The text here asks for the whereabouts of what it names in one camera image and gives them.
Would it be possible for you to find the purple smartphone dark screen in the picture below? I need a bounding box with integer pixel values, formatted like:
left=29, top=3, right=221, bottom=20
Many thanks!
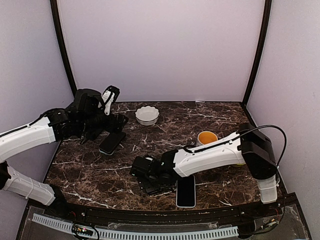
left=137, top=177, right=176, bottom=195

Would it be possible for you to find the light blue smartphone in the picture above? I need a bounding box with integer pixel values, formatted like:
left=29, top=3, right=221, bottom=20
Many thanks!
left=176, top=175, right=196, bottom=208

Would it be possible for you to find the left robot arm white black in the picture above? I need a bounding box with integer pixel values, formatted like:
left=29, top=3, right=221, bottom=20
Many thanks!
left=0, top=85, right=129, bottom=218

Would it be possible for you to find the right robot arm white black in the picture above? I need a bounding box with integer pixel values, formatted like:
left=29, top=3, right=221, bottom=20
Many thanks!
left=129, top=122, right=280, bottom=217

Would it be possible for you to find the stacked phone with teal edge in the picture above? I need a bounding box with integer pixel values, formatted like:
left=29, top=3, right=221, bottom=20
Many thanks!
left=98, top=132, right=126, bottom=155

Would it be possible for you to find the small dark phone case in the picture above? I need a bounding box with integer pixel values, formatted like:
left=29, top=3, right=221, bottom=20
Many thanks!
left=84, top=128, right=104, bottom=141

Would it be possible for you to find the white fluted ceramic bowl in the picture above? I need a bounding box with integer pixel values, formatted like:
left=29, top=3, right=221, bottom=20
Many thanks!
left=135, top=105, right=160, bottom=126

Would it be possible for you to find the white patterned mug yellow inside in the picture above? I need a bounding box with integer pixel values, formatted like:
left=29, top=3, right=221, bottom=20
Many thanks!
left=196, top=131, right=218, bottom=147

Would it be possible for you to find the lime green bowl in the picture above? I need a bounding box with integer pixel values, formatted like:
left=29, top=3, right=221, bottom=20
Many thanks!
left=232, top=163, right=246, bottom=168

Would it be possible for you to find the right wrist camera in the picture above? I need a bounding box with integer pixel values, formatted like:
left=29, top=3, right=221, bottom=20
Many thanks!
left=144, top=155, right=155, bottom=162

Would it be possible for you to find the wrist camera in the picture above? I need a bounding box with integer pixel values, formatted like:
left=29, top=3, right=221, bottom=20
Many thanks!
left=144, top=155, right=155, bottom=162
left=98, top=85, right=120, bottom=116

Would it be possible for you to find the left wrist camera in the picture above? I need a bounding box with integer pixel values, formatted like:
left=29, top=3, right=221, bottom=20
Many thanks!
left=98, top=85, right=120, bottom=116

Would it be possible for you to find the black front rail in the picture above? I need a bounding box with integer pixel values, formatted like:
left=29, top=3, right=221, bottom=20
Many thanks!
left=67, top=202, right=263, bottom=225

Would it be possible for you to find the white slotted cable duct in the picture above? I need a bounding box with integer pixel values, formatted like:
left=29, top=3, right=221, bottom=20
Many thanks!
left=31, top=213, right=239, bottom=240

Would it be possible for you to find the left black frame post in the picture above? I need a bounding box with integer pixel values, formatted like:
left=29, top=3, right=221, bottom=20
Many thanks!
left=49, top=0, right=78, bottom=97

